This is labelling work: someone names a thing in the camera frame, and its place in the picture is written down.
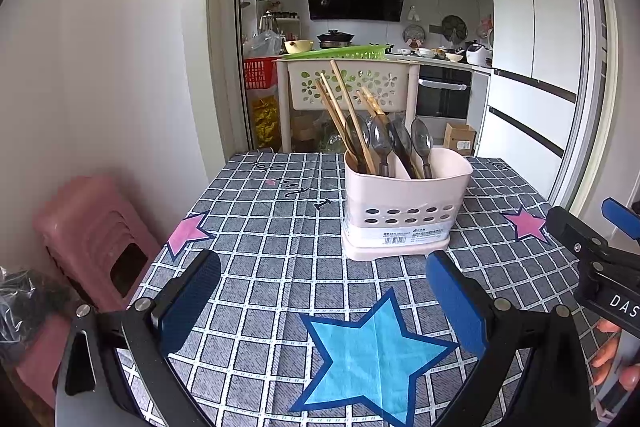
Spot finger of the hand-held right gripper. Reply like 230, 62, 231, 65
601, 198, 640, 240
545, 206, 618, 268

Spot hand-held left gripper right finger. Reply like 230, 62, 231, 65
426, 251, 593, 427

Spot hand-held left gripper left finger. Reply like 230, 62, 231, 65
55, 249, 222, 427

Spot beige plastic utensil holder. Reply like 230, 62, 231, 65
342, 147, 474, 261

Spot metal spoon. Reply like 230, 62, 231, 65
344, 113, 372, 172

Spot person's right hand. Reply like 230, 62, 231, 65
590, 319, 640, 392

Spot grey checked star tablecloth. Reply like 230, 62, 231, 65
115, 152, 616, 427

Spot stacked pink plastic stools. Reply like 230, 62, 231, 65
32, 176, 162, 314

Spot cardboard box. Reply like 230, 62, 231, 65
443, 123, 477, 156

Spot pink plastic stool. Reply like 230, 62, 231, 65
14, 316, 77, 409

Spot black plastic bag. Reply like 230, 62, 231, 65
0, 267, 76, 358

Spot black built-in oven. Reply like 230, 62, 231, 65
416, 66, 473, 120

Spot yellow bag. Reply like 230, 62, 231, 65
250, 97, 280, 148

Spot clear plastic bags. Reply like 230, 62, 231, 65
320, 127, 347, 152

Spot white rice cooker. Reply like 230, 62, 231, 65
465, 42, 493, 68

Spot white refrigerator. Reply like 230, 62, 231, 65
480, 0, 583, 202

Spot cream flower-cutout storage rack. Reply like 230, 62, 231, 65
274, 57, 420, 152

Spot red plastic basket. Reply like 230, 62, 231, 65
243, 57, 278, 88

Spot dark round strainer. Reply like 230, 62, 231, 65
441, 14, 468, 42

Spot black cooking pot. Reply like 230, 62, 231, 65
317, 31, 356, 48

